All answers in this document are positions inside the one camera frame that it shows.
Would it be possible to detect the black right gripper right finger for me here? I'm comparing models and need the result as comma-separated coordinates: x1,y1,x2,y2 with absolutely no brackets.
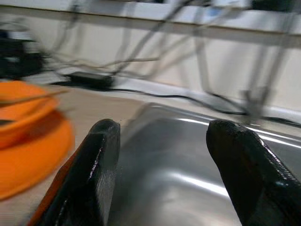
206,119,301,226

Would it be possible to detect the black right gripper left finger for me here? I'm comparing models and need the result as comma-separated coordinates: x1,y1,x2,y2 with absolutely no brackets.
28,119,121,226

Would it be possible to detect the orange bowl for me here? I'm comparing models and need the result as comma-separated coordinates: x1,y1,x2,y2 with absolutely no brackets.
0,81,60,150

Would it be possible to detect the orange plate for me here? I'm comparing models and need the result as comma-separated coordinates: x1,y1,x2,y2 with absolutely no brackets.
0,110,75,201

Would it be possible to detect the beige woven counter mat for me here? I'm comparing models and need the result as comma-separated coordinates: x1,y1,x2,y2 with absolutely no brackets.
0,83,153,226

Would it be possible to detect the steel faucet pipe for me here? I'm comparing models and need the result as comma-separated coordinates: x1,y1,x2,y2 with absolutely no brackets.
241,11,297,118

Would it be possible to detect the stainless steel sink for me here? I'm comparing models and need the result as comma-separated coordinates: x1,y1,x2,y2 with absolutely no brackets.
110,103,301,226

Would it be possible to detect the black power adapter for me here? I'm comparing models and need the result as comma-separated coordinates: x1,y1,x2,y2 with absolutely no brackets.
66,70,115,89

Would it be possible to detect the black plug and adapter cluster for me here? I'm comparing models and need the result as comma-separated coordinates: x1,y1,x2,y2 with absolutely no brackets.
0,23,46,79

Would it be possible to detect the black cable along wall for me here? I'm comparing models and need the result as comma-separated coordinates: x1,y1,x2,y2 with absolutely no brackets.
112,87,301,126

